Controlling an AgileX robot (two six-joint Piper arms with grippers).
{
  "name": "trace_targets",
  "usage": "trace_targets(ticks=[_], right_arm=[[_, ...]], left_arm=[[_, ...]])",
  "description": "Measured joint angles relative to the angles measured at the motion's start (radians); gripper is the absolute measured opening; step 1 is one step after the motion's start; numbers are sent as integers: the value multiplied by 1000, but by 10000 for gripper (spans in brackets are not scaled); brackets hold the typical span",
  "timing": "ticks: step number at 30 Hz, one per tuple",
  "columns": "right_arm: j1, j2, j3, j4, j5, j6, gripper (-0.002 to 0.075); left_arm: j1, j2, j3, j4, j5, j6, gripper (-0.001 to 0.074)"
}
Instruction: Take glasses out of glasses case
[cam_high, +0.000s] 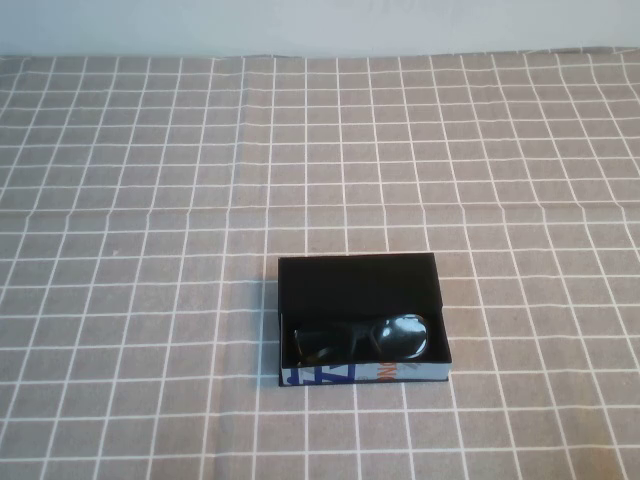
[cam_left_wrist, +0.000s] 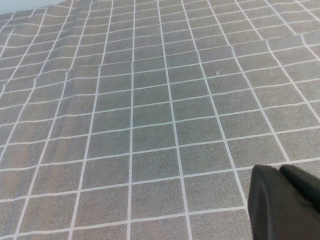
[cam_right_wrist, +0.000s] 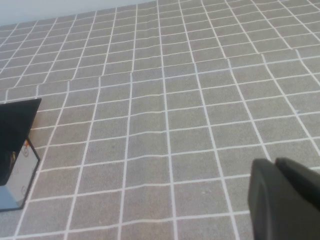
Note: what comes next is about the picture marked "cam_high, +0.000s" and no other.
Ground black frame glasses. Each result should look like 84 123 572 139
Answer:
292 311 431 369

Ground black glasses case printed side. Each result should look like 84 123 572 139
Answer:
276 253 455 391

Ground grey white checked tablecloth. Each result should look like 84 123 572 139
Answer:
0 46 640 480

